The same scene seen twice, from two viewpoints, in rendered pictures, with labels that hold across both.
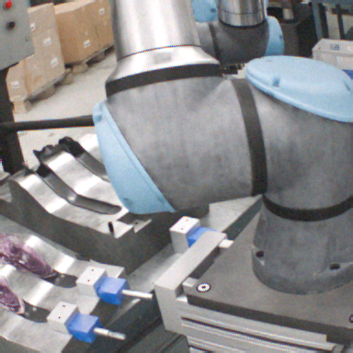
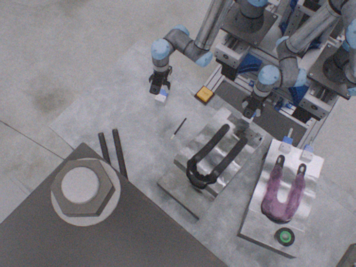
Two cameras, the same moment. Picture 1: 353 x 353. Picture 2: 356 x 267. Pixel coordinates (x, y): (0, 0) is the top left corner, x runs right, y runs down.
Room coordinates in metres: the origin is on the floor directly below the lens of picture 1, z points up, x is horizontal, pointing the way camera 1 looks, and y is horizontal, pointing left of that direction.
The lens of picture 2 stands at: (1.34, 0.75, 2.65)
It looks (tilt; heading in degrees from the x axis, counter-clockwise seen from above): 69 degrees down; 265
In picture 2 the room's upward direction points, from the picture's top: 2 degrees clockwise
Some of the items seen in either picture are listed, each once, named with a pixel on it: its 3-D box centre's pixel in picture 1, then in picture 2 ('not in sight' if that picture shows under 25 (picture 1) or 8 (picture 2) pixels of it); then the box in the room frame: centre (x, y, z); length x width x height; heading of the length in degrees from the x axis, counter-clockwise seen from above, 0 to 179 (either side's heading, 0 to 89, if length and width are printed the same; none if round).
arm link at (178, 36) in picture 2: not in sight; (178, 39); (1.26, -0.23, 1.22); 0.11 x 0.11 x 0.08; 47
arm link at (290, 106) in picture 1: (301, 123); (354, 51); (0.50, -0.13, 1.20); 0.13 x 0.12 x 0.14; 89
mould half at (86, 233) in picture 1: (82, 187); (211, 159); (1.12, 0.21, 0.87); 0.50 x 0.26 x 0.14; 46
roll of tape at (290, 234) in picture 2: not in sight; (284, 237); (0.85, 0.60, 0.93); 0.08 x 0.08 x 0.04
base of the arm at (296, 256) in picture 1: (313, 219); (342, 64); (0.50, -0.14, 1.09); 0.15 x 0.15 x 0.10
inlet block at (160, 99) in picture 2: not in sight; (163, 92); (1.33, -0.18, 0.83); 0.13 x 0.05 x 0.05; 64
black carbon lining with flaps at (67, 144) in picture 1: (78, 172); (216, 156); (1.11, 0.21, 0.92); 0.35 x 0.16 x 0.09; 46
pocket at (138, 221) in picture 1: (135, 224); (250, 133); (0.92, 0.09, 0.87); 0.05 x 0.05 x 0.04; 46
